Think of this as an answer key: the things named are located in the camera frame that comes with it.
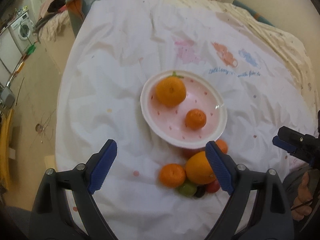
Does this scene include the red cherry tomato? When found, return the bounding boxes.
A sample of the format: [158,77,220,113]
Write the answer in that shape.
[206,179,220,193]
[182,148,204,159]

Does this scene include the large oval orange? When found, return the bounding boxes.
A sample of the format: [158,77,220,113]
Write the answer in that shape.
[185,151,216,185]

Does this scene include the green small fruit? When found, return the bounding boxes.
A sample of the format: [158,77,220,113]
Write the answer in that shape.
[176,181,197,197]

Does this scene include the bumpy orange mandarin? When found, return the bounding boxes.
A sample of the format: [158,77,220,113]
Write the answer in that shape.
[184,108,207,130]

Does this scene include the small orange tangerine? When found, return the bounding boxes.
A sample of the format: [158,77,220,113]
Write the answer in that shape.
[158,164,186,189]

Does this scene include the large smooth orange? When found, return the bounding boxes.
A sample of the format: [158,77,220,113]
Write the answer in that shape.
[155,76,187,108]

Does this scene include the person's right hand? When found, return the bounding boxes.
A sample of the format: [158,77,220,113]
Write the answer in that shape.
[291,172,312,221]

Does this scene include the dark plum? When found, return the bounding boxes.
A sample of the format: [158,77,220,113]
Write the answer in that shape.
[193,185,206,198]

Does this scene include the pink strawberry ceramic plate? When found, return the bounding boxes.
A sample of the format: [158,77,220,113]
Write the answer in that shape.
[140,70,227,149]

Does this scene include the white cartoon print bedsheet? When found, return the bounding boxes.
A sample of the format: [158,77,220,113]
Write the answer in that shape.
[55,0,319,239]

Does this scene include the white washing machine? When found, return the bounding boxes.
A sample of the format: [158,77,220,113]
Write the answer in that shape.
[9,11,35,54]

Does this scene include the pile of clothes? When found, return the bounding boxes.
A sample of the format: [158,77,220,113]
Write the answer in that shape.
[32,0,126,42]

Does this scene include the grey orange cushion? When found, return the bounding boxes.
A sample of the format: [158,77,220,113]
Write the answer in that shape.
[66,0,98,37]

